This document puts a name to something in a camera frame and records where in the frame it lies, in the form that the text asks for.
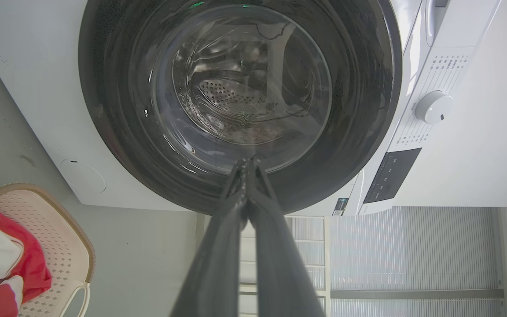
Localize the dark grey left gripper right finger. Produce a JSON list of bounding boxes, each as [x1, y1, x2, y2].
[[246, 158, 326, 317]]

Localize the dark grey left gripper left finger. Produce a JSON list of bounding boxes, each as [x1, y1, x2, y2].
[[170, 159, 249, 317]]

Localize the beige perforated laundry basket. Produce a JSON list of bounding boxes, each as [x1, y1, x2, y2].
[[0, 183, 96, 317]]

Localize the white ribbed window blind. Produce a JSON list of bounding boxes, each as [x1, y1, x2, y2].
[[239, 206, 506, 317]]

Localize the black washer display panel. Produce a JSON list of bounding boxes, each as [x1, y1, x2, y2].
[[363, 147, 423, 204]]

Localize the round black washing machine door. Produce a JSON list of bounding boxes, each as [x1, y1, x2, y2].
[[78, 0, 403, 216]]

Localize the red garment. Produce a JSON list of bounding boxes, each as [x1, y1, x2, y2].
[[0, 208, 53, 317]]

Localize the white front-load washing machine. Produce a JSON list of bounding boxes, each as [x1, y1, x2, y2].
[[0, 0, 507, 217]]

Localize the white round control dial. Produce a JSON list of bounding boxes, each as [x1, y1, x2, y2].
[[415, 90, 454, 125]]

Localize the white detergent drawer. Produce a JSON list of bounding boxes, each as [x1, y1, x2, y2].
[[424, 0, 502, 49]]

